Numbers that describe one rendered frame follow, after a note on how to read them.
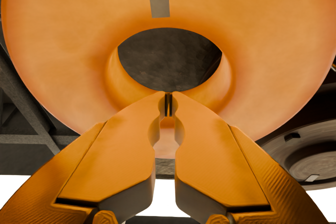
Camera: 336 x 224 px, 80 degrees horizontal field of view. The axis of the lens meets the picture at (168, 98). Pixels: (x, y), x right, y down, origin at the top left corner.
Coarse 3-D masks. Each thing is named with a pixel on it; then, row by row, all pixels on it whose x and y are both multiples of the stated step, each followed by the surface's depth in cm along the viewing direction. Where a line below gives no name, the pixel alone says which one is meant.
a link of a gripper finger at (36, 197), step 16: (96, 128) 9; (80, 144) 8; (48, 160) 7; (64, 160) 7; (80, 160) 7; (32, 176) 7; (48, 176) 7; (64, 176) 7; (16, 192) 6; (32, 192) 6; (48, 192) 6; (0, 208) 6; (16, 208) 6; (32, 208) 6; (48, 208) 6; (64, 208) 6; (80, 208) 6; (96, 208) 6
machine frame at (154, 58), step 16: (144, 32) 46; (160, 32) 46; (176, 32) 46; (192, 32) 46; (128, 48) 49; (144, 48) 49; (160, 48) 49; (176, 48) 49; (192, 48) 49; (208, 48) 49; (128, 64) 53; (144, 64) 52; (160, 64) 52; (176, 64) 52; (192, 64) 52; (208, 64) 52; (144, 80) 56; (160, 80) 56; (176, 80) 56; (192, 80) 56; (160, 160) 88; (160, 176) 99
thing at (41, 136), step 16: (0, 48) 365; (0, 64) 373; (0, 80) 379; (16, 80) 412; (16, 96) 408; (32, 96) 450; (32, 112) 443; (0, 128) 527; (16, 128) 527; (32, 128) 526; (48, 128) 520; (64, 128) 525; (48, 144) 533; (64, 144) 587
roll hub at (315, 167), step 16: (320, 96) 33; (304, 112) 32; (320, 112) 31; (288, 128) 32; (304, 128) 31; (320, 128) 31; (272, 144) 34; (304, 144) 36; (320, 144) 35; (288, 160) 39; (304, 160) 36; (320, 160) 36; (304, 176) 41; (320, 176) 40
